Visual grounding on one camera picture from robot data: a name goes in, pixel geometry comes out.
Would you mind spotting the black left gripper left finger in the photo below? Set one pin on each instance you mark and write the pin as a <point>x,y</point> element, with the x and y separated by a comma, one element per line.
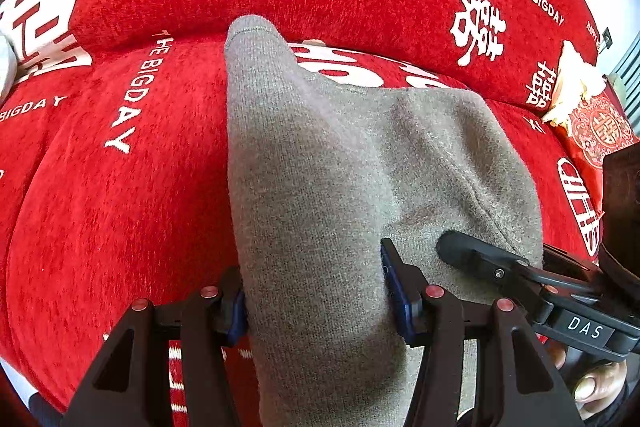
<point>127,384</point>

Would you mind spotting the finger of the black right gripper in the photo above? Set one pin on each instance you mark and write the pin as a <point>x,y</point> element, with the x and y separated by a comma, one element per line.
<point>489,263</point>

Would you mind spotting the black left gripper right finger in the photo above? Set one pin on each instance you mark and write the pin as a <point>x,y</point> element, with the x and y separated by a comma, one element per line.
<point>517,384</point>

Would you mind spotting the grey knitted garment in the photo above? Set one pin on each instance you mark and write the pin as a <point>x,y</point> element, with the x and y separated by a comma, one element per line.
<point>319,173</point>

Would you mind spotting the person's right hand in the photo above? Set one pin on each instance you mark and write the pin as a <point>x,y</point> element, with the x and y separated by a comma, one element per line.
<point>594,385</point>

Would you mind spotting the red wedding quilt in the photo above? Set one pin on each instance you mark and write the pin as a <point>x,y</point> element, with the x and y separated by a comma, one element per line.
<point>114,141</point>

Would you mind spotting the red embroidered pillow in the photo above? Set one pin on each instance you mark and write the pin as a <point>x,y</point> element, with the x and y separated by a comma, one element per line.
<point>597,129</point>

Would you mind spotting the cream paper decoration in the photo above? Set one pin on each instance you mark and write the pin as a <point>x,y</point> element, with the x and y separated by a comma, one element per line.
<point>577,82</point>

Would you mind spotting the white radiator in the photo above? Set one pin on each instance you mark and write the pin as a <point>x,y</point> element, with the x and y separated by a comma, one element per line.
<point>625,78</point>

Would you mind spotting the black wall switch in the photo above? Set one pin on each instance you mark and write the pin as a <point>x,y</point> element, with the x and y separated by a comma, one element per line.
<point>606,40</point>

